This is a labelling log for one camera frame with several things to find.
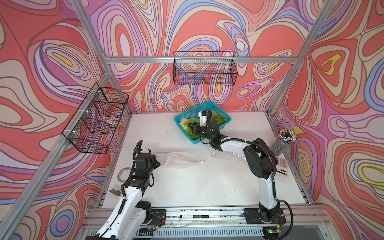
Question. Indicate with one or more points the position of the small perforated bag with cabbage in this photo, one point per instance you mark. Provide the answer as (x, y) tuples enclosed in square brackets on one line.
[(178, 160)]

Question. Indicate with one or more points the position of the black wire basket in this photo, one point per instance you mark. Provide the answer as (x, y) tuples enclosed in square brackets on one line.
[(204, 68), (100, 114)]

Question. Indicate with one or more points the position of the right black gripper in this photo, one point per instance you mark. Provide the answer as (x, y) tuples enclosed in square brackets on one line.
[(194, 129)]

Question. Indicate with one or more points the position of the small metal clip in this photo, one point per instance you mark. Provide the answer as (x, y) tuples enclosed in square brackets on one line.
[(115, 190)]

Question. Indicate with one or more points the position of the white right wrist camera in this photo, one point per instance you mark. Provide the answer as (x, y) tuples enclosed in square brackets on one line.
[(203, 118)]

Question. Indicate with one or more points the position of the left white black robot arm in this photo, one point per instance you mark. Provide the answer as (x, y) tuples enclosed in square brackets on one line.
[(131, 211)]

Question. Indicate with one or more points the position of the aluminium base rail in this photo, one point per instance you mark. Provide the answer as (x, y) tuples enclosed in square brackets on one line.
[(193, 223)]

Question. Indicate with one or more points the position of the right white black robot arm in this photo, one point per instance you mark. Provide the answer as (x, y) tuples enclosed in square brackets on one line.
[(261, 161)]

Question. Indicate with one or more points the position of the aluminium frame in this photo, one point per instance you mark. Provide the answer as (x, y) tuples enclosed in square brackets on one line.
[(167, 56)]

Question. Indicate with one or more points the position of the cup of pens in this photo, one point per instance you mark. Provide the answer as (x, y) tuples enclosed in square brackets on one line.
[(284, 139)]

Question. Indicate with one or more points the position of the back black wire basket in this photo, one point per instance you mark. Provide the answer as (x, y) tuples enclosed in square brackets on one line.
[(204, 68)]

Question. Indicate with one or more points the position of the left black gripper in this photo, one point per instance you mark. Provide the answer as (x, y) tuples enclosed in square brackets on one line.
[(152, 159)]

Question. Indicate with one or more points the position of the teal plastic basket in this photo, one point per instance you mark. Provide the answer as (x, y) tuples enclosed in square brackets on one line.
[(192, 116)]

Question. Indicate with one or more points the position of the left black wire basket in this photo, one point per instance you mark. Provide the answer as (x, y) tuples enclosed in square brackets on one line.
[(100, 114)]

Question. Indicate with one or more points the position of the clear blue zip-top bag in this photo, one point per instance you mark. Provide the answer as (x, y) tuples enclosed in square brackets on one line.
[(227, 156)]

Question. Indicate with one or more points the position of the green chinese cabbage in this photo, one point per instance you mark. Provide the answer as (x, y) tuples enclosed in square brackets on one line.
[(185, 125), (220, 119)]

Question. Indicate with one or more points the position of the tape roll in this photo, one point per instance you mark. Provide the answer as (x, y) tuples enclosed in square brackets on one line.
[(123, 174)]

